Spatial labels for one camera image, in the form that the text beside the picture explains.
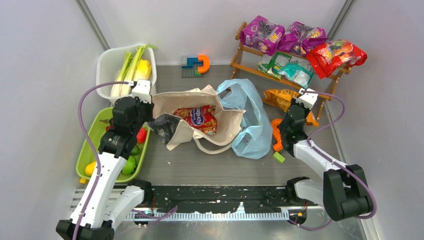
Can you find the yellow toy block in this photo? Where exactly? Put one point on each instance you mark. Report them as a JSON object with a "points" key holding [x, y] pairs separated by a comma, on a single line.
{"points": [[83, 181]]}

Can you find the green celery bunch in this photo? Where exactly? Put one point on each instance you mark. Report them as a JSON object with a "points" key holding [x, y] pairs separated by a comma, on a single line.
{"points": [[144, 52]]}

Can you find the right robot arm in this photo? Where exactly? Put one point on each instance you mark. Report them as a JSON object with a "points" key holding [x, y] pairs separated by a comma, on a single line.
{"points": [[343, 192]]}

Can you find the red lychee bunch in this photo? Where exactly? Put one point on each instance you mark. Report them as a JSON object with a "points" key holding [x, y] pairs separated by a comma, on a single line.
{"points": [[109, 123]]}

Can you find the green custard apple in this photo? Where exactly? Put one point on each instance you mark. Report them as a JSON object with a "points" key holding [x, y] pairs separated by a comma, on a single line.
{"points": [[130, 166]]}

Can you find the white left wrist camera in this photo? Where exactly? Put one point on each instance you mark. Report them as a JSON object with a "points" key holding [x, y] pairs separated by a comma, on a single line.
{"points": [[142, 91]]}

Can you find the red fruit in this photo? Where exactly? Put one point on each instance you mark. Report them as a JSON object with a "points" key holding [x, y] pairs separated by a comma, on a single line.
{"points": [[142, 136]]}

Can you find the yellow napa cabbage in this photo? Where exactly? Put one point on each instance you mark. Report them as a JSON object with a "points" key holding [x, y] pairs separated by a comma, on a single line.
{"points": [[142, 71]]}

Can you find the orange potato chip bag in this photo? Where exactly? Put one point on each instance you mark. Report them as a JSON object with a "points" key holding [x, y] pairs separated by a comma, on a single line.
{"points": [[282, 99]]}

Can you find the green orange mango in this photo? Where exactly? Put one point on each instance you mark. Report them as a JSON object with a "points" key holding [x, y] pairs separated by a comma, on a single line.
{"points": [[135, 151]]}

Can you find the purple snack bag right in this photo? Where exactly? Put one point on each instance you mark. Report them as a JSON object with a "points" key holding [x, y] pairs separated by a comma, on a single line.
{"points": [[299, 39]]}

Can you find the blue plastic grocery bag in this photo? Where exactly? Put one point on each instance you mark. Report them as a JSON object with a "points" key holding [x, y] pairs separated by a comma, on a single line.
{"points": [[254, 139]]}

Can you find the white plastic basket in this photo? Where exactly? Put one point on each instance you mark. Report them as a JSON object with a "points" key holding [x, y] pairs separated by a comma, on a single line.
{"points": [[110, 63]]}

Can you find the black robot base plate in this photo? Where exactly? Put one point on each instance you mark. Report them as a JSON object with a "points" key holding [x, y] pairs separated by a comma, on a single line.
{"points": [[220, 199]]}

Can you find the green white snack bag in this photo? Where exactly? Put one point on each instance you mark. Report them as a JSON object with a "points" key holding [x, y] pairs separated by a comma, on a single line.
{"points": [[273, 65]]}

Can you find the green plastic tray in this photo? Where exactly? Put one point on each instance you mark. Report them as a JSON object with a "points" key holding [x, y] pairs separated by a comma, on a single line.
{"points": [[96, 131]]}

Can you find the purple snack bag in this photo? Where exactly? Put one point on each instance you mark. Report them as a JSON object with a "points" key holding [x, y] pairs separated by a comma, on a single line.
{"points": [[299, 39], [263, 35]]}

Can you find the blue orange toy blocks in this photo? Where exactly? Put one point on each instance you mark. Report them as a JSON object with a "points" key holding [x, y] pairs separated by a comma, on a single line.
{"points": [[194, 67]]}

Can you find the wooden rack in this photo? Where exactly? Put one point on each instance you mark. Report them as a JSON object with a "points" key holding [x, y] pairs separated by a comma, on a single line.
{"points": [[238, 64]]}

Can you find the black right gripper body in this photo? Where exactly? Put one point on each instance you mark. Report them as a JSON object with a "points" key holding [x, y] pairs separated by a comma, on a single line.
{"points": [[281, 127]]}

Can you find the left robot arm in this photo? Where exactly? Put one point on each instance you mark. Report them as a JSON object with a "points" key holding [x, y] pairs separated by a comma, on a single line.
{"points": [[93, 219]]}

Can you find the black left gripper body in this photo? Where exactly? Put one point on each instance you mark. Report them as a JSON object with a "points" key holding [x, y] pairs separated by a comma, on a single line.
{"points": [[145, 110]]}

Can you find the orange toy piece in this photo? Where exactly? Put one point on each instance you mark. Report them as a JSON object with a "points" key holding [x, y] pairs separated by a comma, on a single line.
{"points": [[276, 133]]}

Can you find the green toy block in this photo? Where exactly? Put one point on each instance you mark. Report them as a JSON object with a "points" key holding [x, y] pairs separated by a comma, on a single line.
{"points": [[278, 157]]}

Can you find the purple snack bag left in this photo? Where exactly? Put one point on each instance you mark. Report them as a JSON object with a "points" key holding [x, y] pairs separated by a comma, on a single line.
{"points": [[263, 35]]}

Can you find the teal snack bag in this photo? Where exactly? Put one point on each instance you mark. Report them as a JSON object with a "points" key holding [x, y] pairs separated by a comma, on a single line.
{"points": [[299, 72]]}

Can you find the red fruit candy bag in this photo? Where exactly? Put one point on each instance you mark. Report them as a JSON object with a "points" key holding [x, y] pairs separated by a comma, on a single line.
{"points": [[330, 56]]}

